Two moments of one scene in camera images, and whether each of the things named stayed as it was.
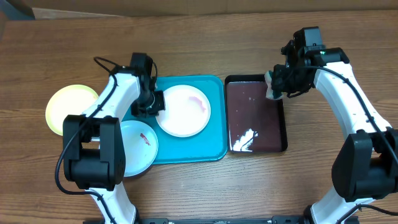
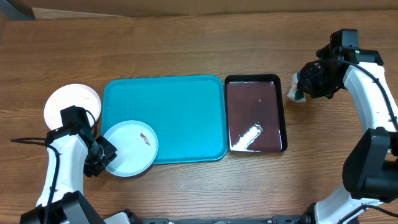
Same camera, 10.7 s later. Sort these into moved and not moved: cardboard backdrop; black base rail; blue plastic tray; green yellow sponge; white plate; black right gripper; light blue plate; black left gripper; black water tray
Moved: green yellow sponge; black left gripper; white plate; black right gripper
Not moved: blue plastic tray; cardboard backdrop; light blue plate; black base rail; black water tray
